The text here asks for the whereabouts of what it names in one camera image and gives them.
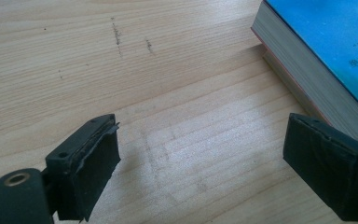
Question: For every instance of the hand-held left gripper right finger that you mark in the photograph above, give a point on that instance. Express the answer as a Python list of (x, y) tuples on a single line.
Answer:
[(332, 168)]

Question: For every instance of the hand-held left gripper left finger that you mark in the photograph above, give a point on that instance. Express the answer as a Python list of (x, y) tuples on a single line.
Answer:
[(84, 174)]

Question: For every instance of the red and blue cover book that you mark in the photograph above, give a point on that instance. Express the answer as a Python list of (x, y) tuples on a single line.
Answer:
[(323, 34)]

